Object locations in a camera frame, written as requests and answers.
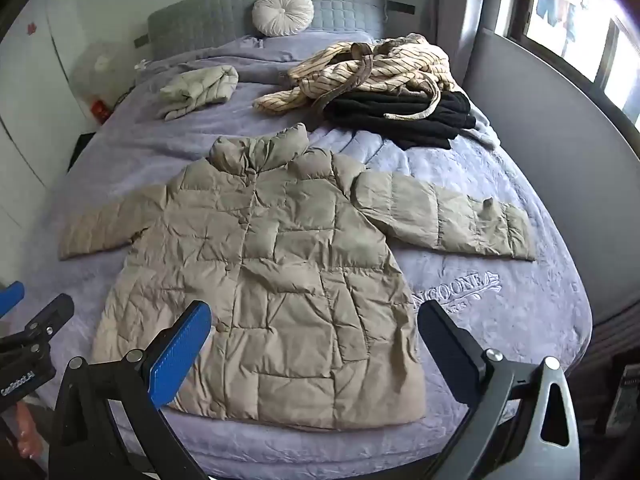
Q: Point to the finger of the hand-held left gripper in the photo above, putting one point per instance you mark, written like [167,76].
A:
[50,316]
[11,297]

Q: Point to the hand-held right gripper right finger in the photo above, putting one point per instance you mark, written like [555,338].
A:
[445,340]

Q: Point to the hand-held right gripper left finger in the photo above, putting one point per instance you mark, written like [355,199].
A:
[181,350]

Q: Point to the beige puffer jacket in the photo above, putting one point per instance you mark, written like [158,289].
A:
[280,270]
[200,87]

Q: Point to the person's left hand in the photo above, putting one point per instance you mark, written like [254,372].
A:
[27,430]

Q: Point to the purple fleece blanket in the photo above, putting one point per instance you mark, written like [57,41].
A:
[150,160]

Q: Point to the white wardrobe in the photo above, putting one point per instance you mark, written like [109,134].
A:
[30,110]

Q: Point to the small red box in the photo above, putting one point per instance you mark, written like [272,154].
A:
[99,108]

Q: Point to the black garment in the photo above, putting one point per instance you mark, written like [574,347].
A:
[400,120]

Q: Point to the clear plastic container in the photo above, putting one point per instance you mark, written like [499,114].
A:
[100,75]

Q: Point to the folded beige puffer jacket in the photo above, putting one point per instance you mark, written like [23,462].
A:
[200,87]

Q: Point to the striped cream plush toy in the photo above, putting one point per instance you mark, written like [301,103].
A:
[350,67]

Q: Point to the grey curtain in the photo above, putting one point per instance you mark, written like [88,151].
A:
[465,20]

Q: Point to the window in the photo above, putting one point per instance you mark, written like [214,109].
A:
[575,25]

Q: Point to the grey quilted pillow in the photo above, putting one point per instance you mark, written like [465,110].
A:
[345,7]

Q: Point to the round white cushion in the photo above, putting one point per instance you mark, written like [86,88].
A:
[282,12]

